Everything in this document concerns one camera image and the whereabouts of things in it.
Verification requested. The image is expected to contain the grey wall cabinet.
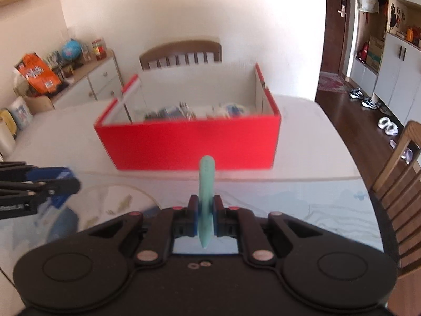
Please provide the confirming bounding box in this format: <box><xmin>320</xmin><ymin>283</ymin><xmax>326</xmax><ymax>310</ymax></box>
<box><xmin>346</xmin><ymin>0</ymin><xmax>420</xmax><ymax>124</ymax></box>

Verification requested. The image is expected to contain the white slipper pair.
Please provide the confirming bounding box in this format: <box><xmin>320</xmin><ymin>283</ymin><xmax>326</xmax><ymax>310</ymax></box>
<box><xmin>389</xmin><ymin>138</ymin><xmax>415</xmax><ymax>166</ymax></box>

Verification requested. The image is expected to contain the dark sneaker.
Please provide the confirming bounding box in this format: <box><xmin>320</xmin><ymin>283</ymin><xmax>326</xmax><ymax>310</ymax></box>
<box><xmin>360</xmin><ymin>98</ymin><xmax>378</xmax><ymax>110</ymax></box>
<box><xmin>348</xmin><ymin>88</ymin><xmax>364</xmax><ymax>100</ymax></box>

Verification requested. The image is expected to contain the red cardboard box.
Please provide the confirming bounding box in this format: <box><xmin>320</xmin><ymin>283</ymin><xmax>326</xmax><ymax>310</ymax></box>
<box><xmin>94</xmin><ymin>62</ymin><xmax>282</xmax><ymax>170</ymax></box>

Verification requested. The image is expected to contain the white electric kettle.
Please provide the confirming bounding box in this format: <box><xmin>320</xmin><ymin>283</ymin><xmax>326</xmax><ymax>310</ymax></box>
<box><xmin>1</xmin><ymin>109</ymin><xmax>17</xmax><ymax>158</ymax></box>

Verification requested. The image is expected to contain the wooden chair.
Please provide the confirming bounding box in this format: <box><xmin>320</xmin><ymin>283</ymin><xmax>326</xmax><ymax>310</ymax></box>
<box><xmin>369</xmin><ymin>121</ymin><xmax>420</xmax><ymax>277</ymax></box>
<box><xmin>139</xmin><ymin>39</ymin><xmax>222</xmax><ymax>71</ymax></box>

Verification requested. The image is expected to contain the dark blue wipes pack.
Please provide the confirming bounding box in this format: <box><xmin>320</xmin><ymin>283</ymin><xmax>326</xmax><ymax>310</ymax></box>
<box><xmin>145</xmin><ymin>106</ymin><xmax>185</xmax><ymax>120</ymax></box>

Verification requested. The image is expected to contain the white shoe pair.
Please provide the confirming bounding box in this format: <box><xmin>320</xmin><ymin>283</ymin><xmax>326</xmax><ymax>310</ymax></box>
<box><xmin>378</xmin><ymin>116</ymin><xmax>399</xmax><ymax>136</ymax></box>

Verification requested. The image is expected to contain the mint green pen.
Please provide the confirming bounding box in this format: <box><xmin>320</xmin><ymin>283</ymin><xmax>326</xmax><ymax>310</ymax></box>
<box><xmin>198</xmin><ymin>156</ymin><xmax>215</xmax><ymax>248</ymax></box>

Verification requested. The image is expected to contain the silver foil wrapper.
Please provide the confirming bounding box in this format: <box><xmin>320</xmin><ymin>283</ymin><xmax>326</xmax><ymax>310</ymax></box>
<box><xmin>179</xmin><ymin>102</ymin><xmax>197</xmax><ymax>120</ymax></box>

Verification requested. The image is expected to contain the dark sneaker left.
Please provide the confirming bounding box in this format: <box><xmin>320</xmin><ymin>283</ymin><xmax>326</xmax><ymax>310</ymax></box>
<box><xmin>348</xmin><ymin>88</ymin><xmax>364</xmax><ymax>100</ymax></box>

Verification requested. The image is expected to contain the hanging tote bag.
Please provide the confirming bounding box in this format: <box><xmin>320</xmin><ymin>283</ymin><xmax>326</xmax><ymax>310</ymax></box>
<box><xmin>358</xmin><ymin>0</ymin><xmax>380</xmax><ymax>14</ymax></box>

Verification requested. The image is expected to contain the dark sneaker right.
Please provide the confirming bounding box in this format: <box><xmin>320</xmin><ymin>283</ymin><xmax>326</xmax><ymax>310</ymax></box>
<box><xmin>360</xmin><ymin>98</ymin><xmax>378</xmax><ymax>110</ymax></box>

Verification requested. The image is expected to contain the far wooden chair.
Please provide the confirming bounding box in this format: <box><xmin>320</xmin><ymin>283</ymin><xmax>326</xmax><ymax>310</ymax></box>
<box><xmin>139</xmin><ymin>39</ymin><xmax>222</xmax><ymax>71</ymax></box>

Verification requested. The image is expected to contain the blueberry snack bag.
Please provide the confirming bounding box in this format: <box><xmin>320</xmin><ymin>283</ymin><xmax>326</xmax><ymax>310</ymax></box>
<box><xmin>206</xmin><ymin>103</ymin><xmax>253</xmax><ymax>119</ymax></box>

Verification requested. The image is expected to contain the blue globe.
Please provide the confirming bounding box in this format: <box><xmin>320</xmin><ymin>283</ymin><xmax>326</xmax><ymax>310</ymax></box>
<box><xmin>61</xmin><ymin>39</ymin><xmax>82</xmax><ymax>68</ymax></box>

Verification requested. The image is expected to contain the orange snack bag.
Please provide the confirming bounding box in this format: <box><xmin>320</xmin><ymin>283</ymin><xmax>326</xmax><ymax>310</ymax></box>
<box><xmin>14</xmin><ymin>52</ymin><xmax>61</xmax><ymax>96</ymax></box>

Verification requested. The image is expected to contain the brown wooden door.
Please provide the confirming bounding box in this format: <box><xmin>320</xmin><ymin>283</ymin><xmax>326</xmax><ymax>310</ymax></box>
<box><xmin>320</xmin><ymin>0</ymin><xmax>355</xmax><ymax>77</ymax></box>

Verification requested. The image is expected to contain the white drawer sideboard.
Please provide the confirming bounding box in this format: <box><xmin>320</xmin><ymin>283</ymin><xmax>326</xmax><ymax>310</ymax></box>
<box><xmin>23</xmin><ymin>49</ymin><xmax>123</xmax><ymax>114</ymax></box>

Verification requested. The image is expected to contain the red lid jar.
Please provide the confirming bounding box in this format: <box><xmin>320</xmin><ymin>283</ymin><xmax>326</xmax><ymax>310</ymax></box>
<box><xmin>91</xmin><ymin>38</ymin><xmax>107</xmax><ymax>61</ymax></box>

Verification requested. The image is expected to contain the right wooden chair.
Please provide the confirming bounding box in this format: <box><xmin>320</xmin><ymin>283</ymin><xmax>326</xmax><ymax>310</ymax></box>
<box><xmin>369</xmin><ymin>121</ymin><xmax>420</xmax><ymax>277</ymax></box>

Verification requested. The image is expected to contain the white printed mug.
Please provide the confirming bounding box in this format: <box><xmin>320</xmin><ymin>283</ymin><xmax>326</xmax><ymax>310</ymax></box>
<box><xmin>7</xmin><ymin>96</ymin><xmax>33</xmax><ymax>131</ymax></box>

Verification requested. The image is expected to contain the cardboard box on shelf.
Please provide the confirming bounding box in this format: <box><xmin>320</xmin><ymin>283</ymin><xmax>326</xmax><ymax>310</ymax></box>
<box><xmin>365</xmin><ymin>36</ymin><xmax>385</xmax><ymax>71</ymax></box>

